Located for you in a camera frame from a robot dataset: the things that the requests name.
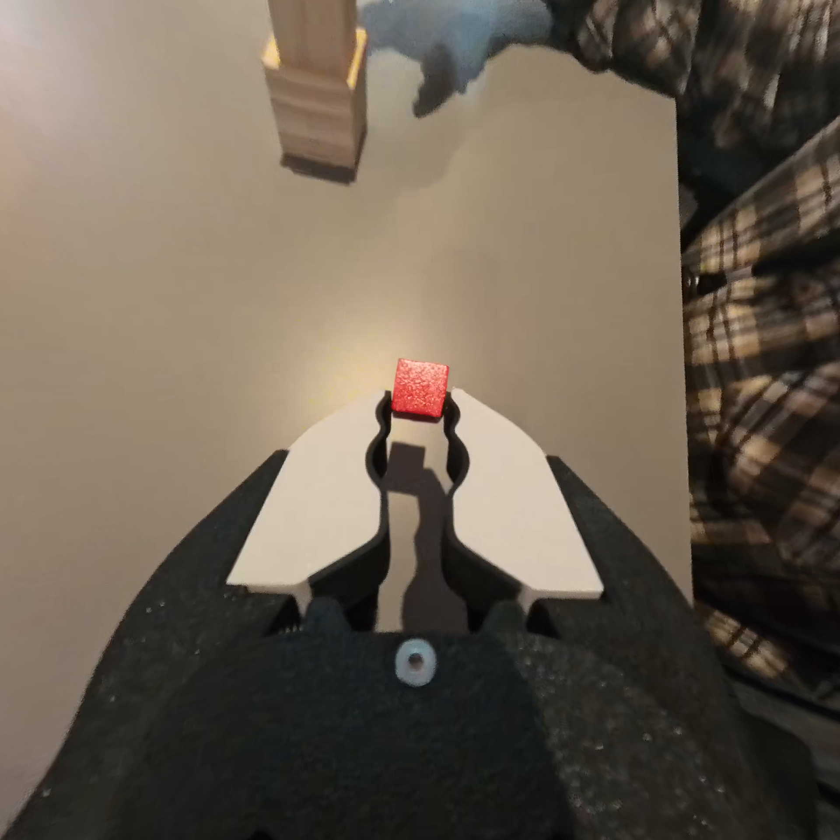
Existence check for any large plain wooden cube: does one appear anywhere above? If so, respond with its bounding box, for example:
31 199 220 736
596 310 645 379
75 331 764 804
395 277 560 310
261 28 370 177

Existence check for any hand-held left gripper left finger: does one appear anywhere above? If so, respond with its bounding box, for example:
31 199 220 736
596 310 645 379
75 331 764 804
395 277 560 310
226 390 392 603

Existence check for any person's plaid shirt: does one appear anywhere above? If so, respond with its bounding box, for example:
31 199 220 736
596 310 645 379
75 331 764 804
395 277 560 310
678 115 840 706

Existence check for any red wooden cube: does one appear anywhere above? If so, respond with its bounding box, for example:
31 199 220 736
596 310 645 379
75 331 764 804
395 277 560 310
392 357 450 417

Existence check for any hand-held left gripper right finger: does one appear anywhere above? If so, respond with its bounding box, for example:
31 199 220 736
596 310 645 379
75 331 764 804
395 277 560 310
448 387 605 610

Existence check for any medium plain wooden cube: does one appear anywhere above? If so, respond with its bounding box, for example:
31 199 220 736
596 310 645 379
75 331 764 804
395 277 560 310
268 0 361 74

